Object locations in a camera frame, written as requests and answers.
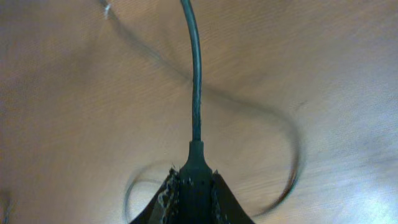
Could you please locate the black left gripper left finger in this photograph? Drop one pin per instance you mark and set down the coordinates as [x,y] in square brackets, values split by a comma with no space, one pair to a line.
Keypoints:
[163,206]

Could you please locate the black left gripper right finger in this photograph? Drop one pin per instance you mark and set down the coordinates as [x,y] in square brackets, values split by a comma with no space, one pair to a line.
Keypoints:
[225,208]

